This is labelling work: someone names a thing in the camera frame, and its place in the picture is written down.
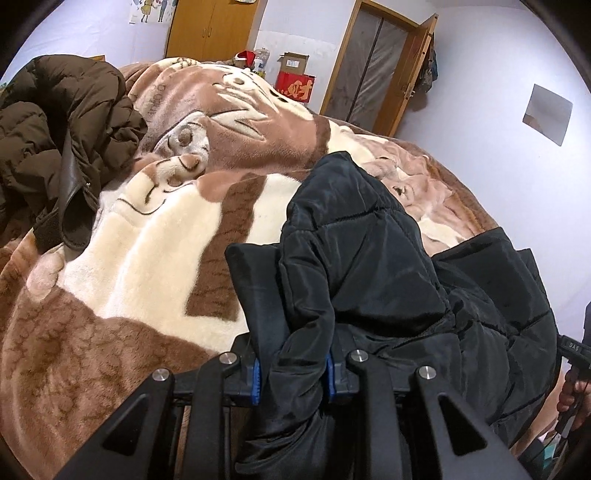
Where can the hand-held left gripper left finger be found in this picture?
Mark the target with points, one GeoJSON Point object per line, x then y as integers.
{"type": "Point", "coordinates": [255, 378]}

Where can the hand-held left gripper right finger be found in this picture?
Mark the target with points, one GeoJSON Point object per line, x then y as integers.
{"type": "Point", "coordinates": [330, 378]}

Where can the black puffer jacket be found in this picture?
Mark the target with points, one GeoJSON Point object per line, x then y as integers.
{"type": "Point", "coordinates": [392, 286]}

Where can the clothes hanging on door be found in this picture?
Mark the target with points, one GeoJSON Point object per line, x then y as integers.
{"type": "Point", "coordinates": [427, 69]}

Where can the person's right hand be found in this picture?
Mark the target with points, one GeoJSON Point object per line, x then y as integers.
{"type": "Point", "coordinates": [569, 392]}

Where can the brown and cream printed blanket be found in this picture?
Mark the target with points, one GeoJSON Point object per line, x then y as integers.
{"type": "Point", "coordinates": [152, 258]}

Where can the red box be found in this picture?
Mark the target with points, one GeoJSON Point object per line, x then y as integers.
{"type": "Point", "coordinates": [295, 87]}

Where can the grey door curtain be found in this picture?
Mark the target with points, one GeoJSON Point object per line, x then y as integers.
{"type": "Point", "coordinates": [369, 69]}

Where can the brown puffer jacket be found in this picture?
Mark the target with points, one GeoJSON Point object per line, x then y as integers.
{"type": "Point", "coordinates": [55, 138]}

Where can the clear plastic bottles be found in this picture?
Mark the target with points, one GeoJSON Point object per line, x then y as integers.
{"type": "Point", "coordinates": [262, 62]}

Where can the open cardboard box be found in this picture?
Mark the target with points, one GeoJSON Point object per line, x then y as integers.
{"type": "Point", "coordinates": [293, 63]}

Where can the wooden door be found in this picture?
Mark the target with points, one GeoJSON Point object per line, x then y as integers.
{"type": "Point", "coordinates": [337, 60]}

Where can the red santa hat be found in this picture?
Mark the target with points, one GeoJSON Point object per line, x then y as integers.
{"type": "Point", "coordinates": [244, 57]}

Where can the wooden wardrobe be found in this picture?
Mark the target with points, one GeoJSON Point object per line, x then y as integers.
{"type": "Point", "coordinates": [212, 27]}

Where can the grey wall panel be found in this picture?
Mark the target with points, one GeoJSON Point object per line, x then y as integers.
{"type": "Point", "coordinates": [547, 113]}

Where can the wall poster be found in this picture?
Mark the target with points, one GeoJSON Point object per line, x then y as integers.
{"type": "Point", "coordinates": [152, 10]}

